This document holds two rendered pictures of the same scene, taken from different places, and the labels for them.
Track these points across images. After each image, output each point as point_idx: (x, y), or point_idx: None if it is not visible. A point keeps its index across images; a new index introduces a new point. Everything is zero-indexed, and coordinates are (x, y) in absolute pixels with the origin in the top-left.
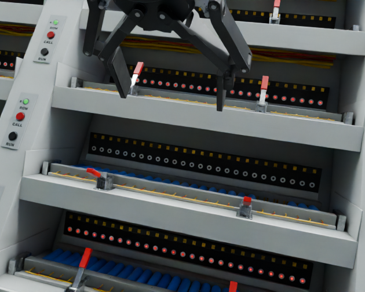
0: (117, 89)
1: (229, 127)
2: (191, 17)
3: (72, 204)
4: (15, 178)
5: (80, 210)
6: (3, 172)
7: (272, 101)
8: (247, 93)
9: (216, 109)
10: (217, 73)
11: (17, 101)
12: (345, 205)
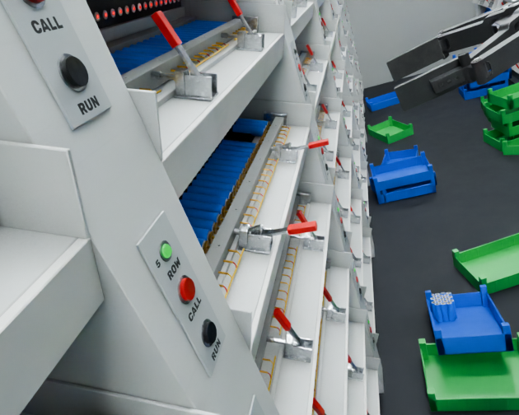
0: (421, 104)
1: (260, 81)
2: (493, 20)
3: (269, 295)
4: (250, 366)
5: (272, 289)
6: (240, 389)
7: (154, 10)
8: (138, 6)
9: (397, 80)
10: (443, 55)
11: (154, 272)
12: (270, 105)
